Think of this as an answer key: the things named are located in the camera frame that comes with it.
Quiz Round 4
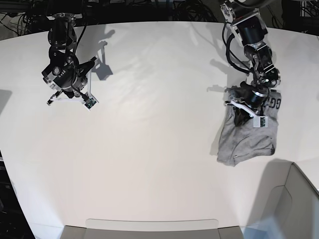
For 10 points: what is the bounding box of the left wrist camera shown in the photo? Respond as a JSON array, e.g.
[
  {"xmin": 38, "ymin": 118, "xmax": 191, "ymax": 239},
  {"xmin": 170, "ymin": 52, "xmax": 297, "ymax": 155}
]
[{"xmin": 253, "ymin": 116, "xmax": 268, "ymax": 128}]

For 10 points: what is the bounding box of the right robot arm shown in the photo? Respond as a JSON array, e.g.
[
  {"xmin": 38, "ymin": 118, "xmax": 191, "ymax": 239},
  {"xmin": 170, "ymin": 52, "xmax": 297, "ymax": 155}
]
[{"xmin": 42, "ymin": 13, "xmax": 98, "ymax": 110}]

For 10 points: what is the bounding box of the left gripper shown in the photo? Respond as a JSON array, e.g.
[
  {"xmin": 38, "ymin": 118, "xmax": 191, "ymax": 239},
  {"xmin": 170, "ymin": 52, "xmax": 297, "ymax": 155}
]
[{"xmin": 224, "ymin": 83, "xmax": 269, "ymax": 126}]

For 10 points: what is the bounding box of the black cable bundle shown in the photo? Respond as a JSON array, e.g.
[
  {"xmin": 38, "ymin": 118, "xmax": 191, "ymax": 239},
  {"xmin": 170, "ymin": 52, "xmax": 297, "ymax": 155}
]
[{"xmin": 171, "ymin": 0, "xmax": 219, "ymax": 23}]

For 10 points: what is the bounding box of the beige plastic bin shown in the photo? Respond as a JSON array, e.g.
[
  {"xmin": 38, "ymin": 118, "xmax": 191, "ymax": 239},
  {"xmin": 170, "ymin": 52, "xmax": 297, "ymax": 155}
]
[{"xmin": 61, "ymin": 219, "xmax": 244, "ymax": 239}]

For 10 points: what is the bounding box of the beige bin at right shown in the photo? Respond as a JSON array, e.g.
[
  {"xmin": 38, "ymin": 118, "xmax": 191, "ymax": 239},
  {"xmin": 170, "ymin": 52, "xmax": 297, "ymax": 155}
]
[{"xmin": 258, "ymin": 163, "xmax": 319, "ymax": 239}]

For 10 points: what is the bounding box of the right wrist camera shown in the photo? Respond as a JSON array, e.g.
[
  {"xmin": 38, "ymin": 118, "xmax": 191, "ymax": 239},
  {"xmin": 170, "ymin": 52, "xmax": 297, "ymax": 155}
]
[{"xmin": 84, "ymin": 97, "xmax": 97, "ymax": 110}]

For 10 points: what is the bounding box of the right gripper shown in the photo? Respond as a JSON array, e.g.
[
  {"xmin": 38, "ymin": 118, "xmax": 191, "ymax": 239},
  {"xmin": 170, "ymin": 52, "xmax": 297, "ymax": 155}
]
[{"xmin": 46, "ymin": 57, "xmax": 98, "ymax": 105}]

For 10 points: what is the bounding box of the grey T-shirt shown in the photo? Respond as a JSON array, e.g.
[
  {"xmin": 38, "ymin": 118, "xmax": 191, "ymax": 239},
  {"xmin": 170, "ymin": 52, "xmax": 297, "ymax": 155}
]
[{"xmin": 217, "ymin": 90, "xmax": 282, "ymax": 166}]

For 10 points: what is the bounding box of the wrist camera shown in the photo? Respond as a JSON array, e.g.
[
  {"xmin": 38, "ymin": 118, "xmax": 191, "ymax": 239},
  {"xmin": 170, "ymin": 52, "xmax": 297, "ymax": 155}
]
[
  {"xmin": 84, "ymin": 97, "xmax": 97, "ymax": 110},
  {"xmin": 253, "ymin": 116, "xmax": 268, "ymax": 128}
]

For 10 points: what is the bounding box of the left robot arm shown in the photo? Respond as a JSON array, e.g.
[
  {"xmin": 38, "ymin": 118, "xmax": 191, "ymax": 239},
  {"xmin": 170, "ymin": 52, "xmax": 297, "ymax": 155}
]
[{"xmin": 220, "ymin": 0, "xmax": 281, "ymax": 127}]

